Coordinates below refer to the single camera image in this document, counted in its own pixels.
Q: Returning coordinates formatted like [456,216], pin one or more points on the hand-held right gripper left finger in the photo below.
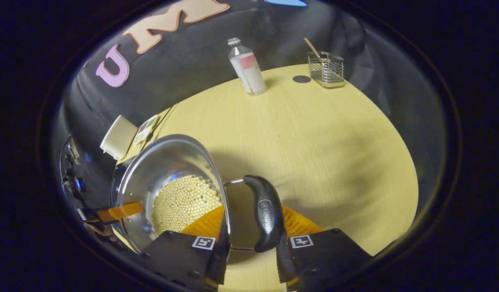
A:
[219,263]

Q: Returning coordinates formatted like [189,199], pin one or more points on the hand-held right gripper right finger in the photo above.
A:
[284,263]

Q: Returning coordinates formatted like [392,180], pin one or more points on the black backdrop cloth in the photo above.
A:
[192,69]

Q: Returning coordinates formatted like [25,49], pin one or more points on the small white dish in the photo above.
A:
[146,129]

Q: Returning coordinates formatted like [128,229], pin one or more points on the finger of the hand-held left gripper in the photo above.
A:
[119,211]

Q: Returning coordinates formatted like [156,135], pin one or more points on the wooden stick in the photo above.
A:
[311,46]

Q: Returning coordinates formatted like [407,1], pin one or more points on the pile of yellow soybeans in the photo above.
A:
[184,202]

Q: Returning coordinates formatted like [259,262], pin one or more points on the clear bottle with pink label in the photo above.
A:
[249,73]

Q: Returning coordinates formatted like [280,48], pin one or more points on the white toaster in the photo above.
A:
[119,138]

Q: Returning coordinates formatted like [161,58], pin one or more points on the black induction cooktop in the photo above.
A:
[121,164]

